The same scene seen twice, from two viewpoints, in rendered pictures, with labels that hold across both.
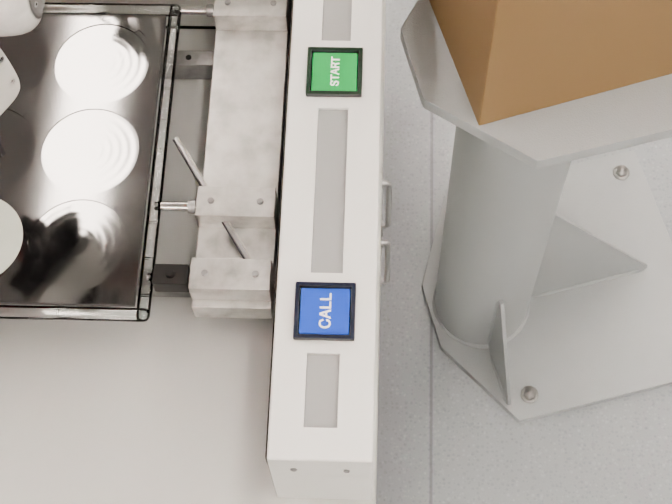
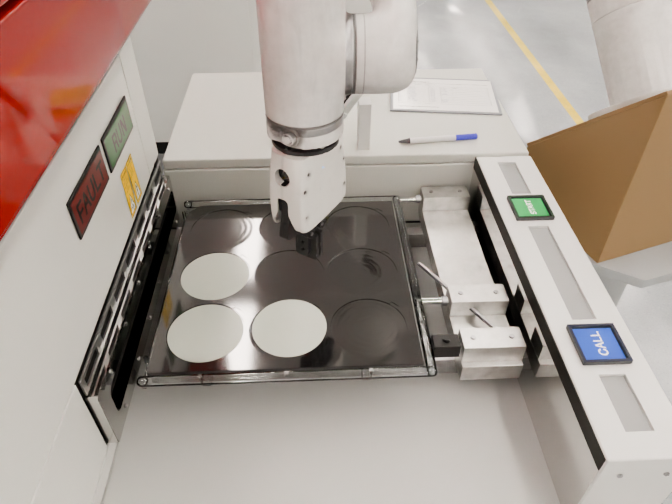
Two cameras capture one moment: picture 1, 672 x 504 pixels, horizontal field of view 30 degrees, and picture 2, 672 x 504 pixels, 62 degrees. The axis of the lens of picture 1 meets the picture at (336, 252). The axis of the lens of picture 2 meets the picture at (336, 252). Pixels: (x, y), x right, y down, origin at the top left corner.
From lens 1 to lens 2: 0.67 m
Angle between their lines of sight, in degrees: 24
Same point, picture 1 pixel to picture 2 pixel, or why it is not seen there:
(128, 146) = (388, 267)
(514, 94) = (623, 237)
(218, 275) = (484, 338)
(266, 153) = (480, 271)
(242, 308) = (501, 366)
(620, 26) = not seen: outside the picture
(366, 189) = (585, 268)
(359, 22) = (532, 184)
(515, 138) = (623, 269)
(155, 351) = (427, 412)
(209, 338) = (466, 400)
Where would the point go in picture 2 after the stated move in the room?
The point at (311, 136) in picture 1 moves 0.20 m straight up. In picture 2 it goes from (531, 241) to (570, 110)
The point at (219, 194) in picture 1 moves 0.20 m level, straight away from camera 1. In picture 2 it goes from (465, 289) to (407, 207)
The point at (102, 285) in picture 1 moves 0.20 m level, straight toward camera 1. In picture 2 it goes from (395, 351) to (509, 480)
